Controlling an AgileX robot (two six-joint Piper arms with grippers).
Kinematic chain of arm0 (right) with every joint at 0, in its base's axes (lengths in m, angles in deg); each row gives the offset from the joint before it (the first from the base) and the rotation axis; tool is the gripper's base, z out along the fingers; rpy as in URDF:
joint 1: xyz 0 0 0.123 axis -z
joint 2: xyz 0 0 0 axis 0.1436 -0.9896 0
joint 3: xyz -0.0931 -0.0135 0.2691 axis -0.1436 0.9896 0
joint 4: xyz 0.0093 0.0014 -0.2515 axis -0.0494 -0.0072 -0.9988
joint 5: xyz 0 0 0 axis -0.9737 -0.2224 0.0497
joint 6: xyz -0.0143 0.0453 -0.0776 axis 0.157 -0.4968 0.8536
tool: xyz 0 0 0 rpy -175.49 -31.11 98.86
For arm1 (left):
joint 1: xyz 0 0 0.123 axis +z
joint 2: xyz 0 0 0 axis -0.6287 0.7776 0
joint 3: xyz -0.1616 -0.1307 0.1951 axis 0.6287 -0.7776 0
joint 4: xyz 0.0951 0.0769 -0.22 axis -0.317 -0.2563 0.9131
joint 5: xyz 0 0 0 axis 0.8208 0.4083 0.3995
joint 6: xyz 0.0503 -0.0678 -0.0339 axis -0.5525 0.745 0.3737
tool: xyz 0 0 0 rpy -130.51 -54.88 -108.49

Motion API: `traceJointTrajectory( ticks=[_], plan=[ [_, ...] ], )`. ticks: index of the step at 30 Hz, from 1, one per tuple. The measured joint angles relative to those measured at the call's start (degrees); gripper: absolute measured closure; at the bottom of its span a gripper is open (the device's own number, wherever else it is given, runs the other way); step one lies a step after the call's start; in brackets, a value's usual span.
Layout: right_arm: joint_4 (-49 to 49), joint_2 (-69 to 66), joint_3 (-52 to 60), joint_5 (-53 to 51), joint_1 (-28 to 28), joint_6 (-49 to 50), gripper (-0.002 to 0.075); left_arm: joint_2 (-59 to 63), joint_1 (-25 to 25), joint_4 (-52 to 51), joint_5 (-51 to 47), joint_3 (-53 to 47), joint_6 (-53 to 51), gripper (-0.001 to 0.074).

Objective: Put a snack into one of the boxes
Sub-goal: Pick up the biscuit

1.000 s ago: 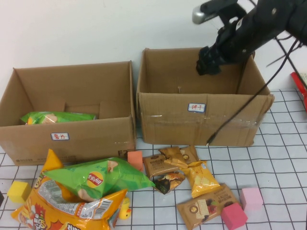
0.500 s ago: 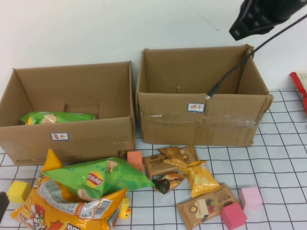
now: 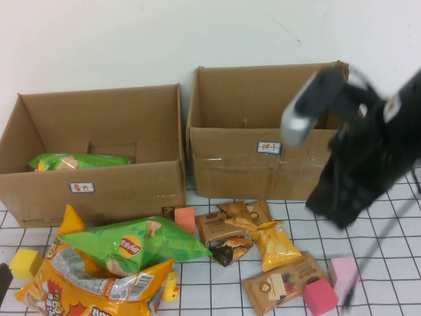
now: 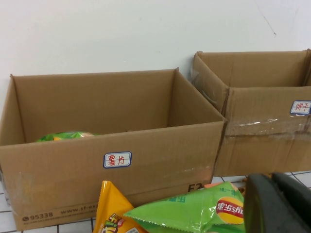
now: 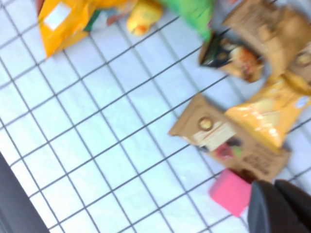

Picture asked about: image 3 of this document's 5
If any dark pink foam cube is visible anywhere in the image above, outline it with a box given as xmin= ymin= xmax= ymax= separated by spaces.
xmin=302 ymin=277 xmax=340 ymax=309

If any tall taped cardboard box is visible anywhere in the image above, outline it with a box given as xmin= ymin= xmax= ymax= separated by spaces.
xmin=186 ymin=60 xmax=376 ymax=201

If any yellow foam cube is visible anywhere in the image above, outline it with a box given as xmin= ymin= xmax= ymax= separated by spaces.
xmin=9 ymin=248 xmax=44 ymax=280

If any low wide cardboard box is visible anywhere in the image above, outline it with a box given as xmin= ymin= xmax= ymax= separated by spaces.
xmin=0 ymin=82 xmax=187 ymax=228

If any small green Lay's chip bag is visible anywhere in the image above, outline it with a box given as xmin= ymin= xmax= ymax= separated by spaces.
xmin=59 ymin=215 xmax=214 ymax=276

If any orange foam block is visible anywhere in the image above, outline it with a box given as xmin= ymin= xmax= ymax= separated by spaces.
xmin=173 ymin=207 xmax=197 ymax=235

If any yellow cracker packet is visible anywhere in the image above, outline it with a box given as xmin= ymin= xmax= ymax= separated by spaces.
xmin=246 ymin=220 xmax=303 ymax=273

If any brown biscuit packet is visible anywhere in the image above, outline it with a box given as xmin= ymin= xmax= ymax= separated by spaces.
xmin=194 ymin=199 xmax=274 ymax=245
xmin=242 ymin=251 xmax=330 ymax=315

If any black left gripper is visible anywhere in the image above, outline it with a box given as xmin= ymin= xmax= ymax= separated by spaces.
xmin=0 ymin=262 xmax=14 ymax=297

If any clear packing tape strip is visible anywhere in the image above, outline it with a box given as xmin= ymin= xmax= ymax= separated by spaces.
xmin=193 ymin=157 xmax=330 ymax=180

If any large green Lay's chip bag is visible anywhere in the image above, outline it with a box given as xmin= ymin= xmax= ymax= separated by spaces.
xmin=28 ymin=153 xmax=132 ymax=172

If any white label on low box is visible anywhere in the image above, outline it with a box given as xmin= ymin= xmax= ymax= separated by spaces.
xmin=69 ymin=182 xmax=96 ymax=194

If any black loose USB cable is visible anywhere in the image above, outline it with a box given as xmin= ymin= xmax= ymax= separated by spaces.
xmin=341 ymin=194 xmax=421 ymax=312

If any white label on taped box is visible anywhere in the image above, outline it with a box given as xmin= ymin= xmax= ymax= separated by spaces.
xmin=256 ymin=140 xmax=283 ymax=155

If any white grid tablecloth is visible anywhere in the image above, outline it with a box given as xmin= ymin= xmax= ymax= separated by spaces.
xmin=0 ymin=122 xmax=421 ymax=316

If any dark brown gold snack packet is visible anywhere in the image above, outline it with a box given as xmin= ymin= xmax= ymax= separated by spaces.
xmin=210 ymin=235 xmax=254 ymax=267

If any yellow rubber duck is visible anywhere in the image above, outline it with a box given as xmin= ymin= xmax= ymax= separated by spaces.
xmin=162 ymin=270 xmax=181 ymax=302

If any orange chip bag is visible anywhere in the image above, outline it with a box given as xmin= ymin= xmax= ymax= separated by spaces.
xmin=15 ymin=204 xmax=177 ymax=316

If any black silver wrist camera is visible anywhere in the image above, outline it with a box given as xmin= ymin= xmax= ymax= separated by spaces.
xmin=281 ymin=70 xmax=349 ymax=145

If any small tan snack packet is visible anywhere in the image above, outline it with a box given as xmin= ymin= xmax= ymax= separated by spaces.
xmin=216 ymin=201 xmax=259 ymax=233

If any light pink foam cube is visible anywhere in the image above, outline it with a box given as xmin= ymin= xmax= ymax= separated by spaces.
xmin=328 ymin=257 xmax=361 ymax=290

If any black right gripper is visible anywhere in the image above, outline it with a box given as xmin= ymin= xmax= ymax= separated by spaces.
xmin=305 ymin=101 xmax=405 ymax=228

